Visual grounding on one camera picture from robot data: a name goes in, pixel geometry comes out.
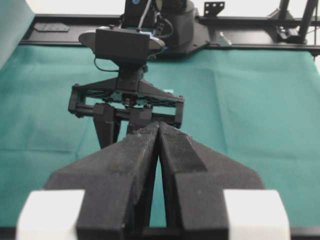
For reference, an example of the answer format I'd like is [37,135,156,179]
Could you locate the black corner bracket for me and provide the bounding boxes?
[203,1,225,18]

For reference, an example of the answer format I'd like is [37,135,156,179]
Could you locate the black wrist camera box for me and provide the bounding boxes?
[78,27,165,64]

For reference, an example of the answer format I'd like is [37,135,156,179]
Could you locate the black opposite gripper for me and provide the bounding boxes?
[68,65,184,149]

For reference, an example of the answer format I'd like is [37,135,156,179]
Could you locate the black flat plate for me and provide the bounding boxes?
[33,22,70,33]

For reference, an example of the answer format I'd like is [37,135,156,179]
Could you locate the green table cloth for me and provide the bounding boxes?
[0,0,320,229]

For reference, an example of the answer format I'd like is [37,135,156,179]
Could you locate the small light tape piece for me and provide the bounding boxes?
[164,89,174,94]

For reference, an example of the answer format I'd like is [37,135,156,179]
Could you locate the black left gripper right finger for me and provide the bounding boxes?
[158,122,265,232]

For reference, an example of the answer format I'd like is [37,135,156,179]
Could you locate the black aluminium frame rail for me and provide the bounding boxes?
[20,14,320,57]

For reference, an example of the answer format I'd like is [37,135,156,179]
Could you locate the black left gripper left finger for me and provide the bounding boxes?
[44,122,159,234]

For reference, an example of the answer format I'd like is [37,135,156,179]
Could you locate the black camera stand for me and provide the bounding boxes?
[267,0,319,44]

